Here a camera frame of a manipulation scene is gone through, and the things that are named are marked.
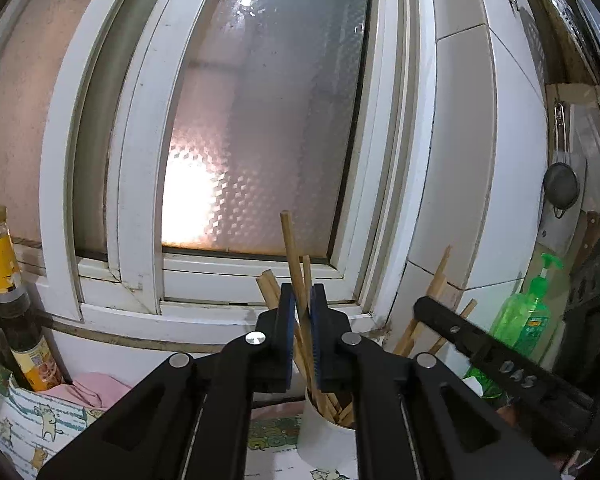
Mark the green soap pump bottle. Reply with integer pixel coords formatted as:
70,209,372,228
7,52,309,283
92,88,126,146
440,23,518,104
467,254,552,399

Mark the single wooden chopstick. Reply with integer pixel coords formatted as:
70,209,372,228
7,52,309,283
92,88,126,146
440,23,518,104
280,211,315,386
301,255,313,311
428,299,478,356
394,246,452,358

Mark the cat printed cloth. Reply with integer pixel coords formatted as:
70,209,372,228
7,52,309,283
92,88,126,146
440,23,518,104
0,350,361,480

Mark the dark soy sauce bottle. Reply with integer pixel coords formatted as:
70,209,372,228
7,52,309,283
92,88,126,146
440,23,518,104
0,287,64,392

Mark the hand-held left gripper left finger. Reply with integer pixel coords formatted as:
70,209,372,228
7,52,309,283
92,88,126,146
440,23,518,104
36,282,297,480

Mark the pile of wooden chopsticks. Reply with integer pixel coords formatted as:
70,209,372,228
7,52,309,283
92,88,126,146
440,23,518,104
256,269,356,428

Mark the pink cloth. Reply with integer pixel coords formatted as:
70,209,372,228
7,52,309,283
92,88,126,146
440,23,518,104
45,372,306,418

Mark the wooden handled knife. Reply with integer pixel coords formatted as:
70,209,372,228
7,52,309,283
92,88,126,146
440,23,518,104
575,209,600,276

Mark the white steel-lined cup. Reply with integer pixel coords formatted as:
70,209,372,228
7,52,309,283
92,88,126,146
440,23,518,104
295,385,359,467

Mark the white framed frosted window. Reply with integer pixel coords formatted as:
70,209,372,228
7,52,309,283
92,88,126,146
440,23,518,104
0,0,438,346

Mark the yellow label bottle gold cap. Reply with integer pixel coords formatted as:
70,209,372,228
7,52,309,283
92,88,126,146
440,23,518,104
0,205,22,296

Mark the metal mesh strainer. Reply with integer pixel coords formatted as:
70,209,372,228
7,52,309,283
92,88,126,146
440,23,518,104
542,101,580,219

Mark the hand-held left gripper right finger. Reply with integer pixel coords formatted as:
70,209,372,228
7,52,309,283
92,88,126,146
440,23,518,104
310,284,561,480

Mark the perforated metal plate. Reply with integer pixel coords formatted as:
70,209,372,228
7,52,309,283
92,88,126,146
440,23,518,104
522,0,600,86

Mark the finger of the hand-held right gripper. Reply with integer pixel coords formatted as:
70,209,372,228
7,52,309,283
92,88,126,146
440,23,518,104
412,296,481,356

